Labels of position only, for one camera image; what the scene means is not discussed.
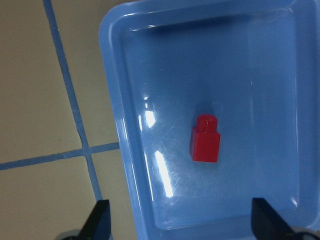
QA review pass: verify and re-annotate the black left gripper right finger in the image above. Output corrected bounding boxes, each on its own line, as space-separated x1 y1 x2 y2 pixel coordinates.
251 198 299 240

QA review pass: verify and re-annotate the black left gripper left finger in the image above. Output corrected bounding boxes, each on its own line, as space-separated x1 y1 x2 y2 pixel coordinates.
78 199 111 240

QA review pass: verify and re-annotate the red block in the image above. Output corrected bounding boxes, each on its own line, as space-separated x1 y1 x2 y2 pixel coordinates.
189 114 221 163

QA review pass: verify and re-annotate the blue plastic tray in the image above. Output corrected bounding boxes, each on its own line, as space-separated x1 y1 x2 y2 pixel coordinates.
99 0 320 240

